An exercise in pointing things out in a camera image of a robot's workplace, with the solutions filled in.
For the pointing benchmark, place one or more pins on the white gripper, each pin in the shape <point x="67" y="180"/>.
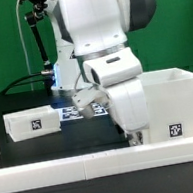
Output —
<point x="128" y="105"/>

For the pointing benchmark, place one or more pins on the white drawer cabinet box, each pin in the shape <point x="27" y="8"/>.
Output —
<point x="169" y="95"/>

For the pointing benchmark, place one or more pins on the white front drawer tray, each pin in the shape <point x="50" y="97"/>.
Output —
<point x="137" y="138"/>

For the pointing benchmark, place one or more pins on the white drawer tray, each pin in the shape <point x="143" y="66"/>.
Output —
<point x="137" y="138"/>
<point x="31" y="123"/>

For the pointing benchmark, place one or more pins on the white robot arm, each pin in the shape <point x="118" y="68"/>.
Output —
<point x="98" y="31"/>

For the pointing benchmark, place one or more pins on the white rear drawer tray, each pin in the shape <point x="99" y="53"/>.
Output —
<point x="31" y="123"/>

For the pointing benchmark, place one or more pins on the marker tag sheet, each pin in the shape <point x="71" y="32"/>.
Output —
<point x="70" y="113"/>

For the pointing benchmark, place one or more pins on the white front fence bar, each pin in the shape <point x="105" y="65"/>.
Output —
<point x="93" y="166"/>

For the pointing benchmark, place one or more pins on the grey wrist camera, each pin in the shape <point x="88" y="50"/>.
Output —
<point x="83" y="99"/>

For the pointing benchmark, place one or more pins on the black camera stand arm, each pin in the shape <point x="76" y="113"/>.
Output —
<point x="33" y="17"/>

